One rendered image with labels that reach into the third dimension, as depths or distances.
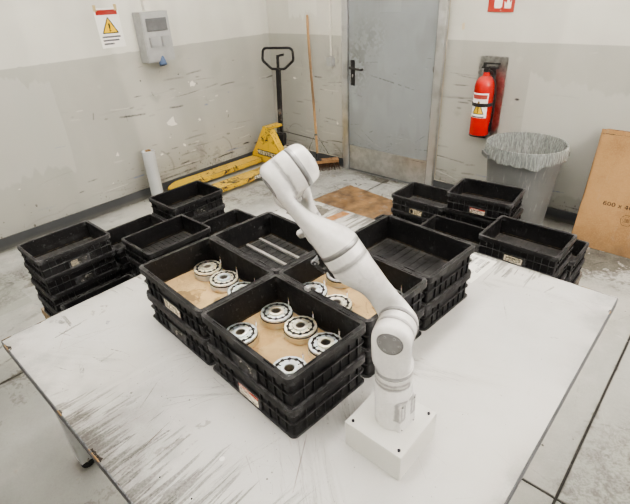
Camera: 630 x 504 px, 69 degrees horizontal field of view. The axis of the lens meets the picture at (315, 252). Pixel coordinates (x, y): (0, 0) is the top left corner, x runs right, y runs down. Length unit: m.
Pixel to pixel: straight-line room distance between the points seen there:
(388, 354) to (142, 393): 0.82
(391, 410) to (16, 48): 3.82
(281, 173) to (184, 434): 0.80
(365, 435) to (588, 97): 3.22
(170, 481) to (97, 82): 3.72
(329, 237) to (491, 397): 0.77
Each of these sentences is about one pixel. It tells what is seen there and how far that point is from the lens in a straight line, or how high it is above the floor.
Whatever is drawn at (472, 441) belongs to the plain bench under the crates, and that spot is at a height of 0.70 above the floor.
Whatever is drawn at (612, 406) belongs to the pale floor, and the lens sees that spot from 2.65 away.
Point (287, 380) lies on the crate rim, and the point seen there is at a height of 0.93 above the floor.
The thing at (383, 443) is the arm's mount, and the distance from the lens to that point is 1.22.
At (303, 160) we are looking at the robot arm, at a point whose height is 1.46.
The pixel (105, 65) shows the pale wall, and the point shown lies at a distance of 4.58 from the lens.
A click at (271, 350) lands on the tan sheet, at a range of 1.40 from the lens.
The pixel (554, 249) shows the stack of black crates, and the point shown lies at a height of 0.49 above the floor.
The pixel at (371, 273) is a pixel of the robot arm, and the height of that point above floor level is 1.22.
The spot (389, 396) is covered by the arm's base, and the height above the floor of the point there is 0.91.
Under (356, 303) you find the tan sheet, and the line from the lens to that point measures 1.56.
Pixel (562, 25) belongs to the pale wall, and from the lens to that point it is 3.99.
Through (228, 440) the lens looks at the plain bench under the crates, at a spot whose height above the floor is 0.70.
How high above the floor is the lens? 1.75
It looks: 30 degrees down
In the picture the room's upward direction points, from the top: 3 degrees counter-clockwise
